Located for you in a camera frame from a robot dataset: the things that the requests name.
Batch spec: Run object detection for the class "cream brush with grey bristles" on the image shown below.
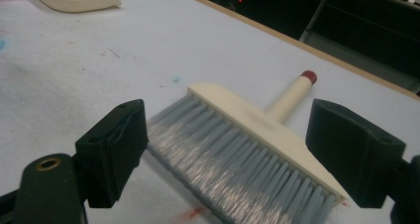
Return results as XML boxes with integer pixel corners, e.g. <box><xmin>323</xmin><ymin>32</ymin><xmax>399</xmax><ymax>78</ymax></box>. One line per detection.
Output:
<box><xmin>146</xmin><ymin>69</ymin><xmax>348</xmax><ymax>224</ymax></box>

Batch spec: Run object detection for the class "dark metal shelf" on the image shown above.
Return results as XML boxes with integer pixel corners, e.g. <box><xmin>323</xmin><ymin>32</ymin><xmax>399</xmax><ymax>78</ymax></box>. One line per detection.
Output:
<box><xmin>298</xmin><ymin>0</ymin><xmax>420</xmax><ymax>94</ymax></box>

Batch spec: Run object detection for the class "cream plastic dustpan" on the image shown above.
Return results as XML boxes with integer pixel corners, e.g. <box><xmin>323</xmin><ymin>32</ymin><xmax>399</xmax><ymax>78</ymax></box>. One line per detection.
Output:
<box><xmin>0</xmin><ymin>0</ymin><xmax>123</xmax><ymax>14</ymax></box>

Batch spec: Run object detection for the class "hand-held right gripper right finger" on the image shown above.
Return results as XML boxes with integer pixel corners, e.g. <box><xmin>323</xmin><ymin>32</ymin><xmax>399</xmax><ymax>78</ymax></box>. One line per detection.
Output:
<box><xmin>305</xmin><ymin>98</ymin><xmax>406</xmax><ymax>209</ymax></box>

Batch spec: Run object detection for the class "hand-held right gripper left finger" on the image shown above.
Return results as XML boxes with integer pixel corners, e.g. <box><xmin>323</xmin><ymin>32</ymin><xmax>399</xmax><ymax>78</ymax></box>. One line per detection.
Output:
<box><xmin>74</xmin><ymin>99</ymin><xmax>150</xmax><ymax>209</ymax></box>

